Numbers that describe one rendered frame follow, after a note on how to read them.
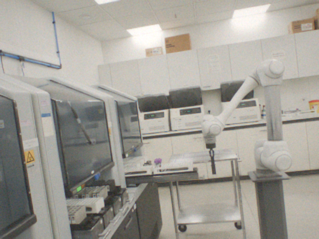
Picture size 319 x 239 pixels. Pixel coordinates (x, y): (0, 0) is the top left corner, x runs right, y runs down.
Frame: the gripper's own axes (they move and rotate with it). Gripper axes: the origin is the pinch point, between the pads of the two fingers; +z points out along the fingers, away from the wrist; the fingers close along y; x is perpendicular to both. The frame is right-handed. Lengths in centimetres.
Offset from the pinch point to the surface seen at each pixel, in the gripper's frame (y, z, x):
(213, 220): -29, 52, -5
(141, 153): -54, -9, -67
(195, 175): 6.7, 1.0, -13.4
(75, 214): 91, -8, -65
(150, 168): 4.5, -6.4, -46.9
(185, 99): -267, -60, -31
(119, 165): 17, -14, -66
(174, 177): 6.7, 1.5, -29.3
